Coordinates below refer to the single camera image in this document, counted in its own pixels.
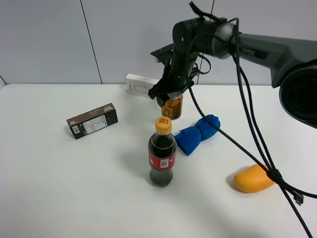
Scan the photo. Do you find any white carton box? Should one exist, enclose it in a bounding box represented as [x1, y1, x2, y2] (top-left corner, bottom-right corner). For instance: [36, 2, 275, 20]
[125, 74, 158, 98]

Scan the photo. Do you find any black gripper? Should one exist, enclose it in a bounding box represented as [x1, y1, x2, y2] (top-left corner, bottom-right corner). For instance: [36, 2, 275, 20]
[148, 44, 198, 107]

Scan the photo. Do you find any brown carton box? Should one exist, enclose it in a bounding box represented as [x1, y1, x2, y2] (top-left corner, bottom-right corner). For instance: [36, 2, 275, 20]
[66, 103, 118, 139]

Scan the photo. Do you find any gold energy drink can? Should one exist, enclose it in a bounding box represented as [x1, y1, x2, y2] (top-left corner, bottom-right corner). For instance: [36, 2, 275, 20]
[161, 92, 183, 120]

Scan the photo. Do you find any yellow mango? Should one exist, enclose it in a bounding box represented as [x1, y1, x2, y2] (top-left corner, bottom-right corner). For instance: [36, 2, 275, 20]
[233, 164, 275, 193]

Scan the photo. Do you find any blue rolled cloth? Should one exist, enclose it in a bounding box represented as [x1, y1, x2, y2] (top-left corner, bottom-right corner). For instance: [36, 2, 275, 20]
[174, 118, 217, 156]

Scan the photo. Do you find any black cable bundle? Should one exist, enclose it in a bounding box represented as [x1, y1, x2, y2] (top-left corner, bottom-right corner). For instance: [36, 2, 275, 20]
[184, 1, 317, 238]

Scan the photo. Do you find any cola bottle with yellow cap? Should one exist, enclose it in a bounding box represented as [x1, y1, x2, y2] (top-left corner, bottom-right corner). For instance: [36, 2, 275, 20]
[148, 116, 177, 187]

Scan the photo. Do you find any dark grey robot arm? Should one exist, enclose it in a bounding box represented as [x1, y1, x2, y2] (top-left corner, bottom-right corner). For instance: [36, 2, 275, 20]
[148, 17, 317, 127]

